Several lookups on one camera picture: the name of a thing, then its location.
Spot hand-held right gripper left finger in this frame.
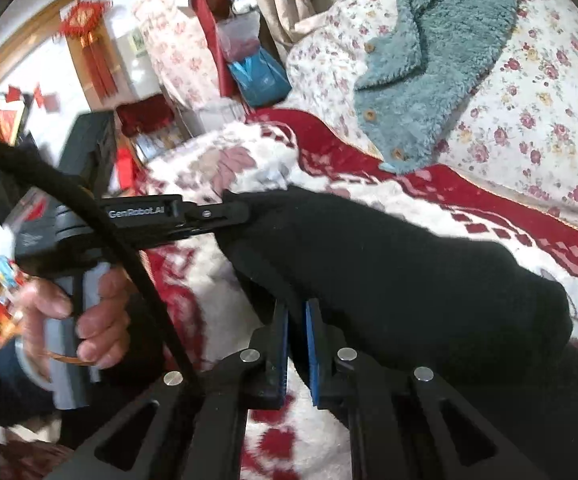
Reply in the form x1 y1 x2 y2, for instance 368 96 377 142
44 302 290 480

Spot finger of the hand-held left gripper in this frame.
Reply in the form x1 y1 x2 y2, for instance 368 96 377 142
183 190 256 227
169 225 222 247

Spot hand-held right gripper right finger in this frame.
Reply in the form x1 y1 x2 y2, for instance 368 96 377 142
304 297 536 480

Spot black pants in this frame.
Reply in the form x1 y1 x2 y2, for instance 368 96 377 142
217 184 578 480

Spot person's left hand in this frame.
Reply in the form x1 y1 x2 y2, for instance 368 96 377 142
19 267 133 379

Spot black box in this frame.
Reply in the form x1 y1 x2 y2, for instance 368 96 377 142
62 110 119 193

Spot dark red cloth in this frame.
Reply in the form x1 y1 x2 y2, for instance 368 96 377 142
116 94 171 137

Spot red framed picture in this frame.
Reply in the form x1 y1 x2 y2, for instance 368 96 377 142
0 99 26 142

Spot blue plastic bag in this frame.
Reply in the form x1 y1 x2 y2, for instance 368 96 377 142
228 47 293 109

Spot red and white blanket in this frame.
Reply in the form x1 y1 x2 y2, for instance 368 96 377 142
136 107 578 480

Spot clear plastic bag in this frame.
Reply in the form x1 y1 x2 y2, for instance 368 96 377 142
215 7 261 62

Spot pink floral cloth cover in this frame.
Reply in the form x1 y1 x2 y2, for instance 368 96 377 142
133 0 221 107

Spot red hanging bag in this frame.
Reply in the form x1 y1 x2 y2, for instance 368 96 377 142
190 0 236 100

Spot beige curtain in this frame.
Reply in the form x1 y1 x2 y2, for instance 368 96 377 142
245 0 316 47

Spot teal fleece jacket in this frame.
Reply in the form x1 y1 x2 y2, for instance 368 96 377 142
353 0 528 175

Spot white floral quilt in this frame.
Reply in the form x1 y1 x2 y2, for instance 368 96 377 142
287 0 578 243

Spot black cable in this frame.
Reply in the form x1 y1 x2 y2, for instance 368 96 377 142
0 136 201 386

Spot red knot wall ornament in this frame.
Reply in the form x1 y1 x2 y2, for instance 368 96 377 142
58 0 120 102

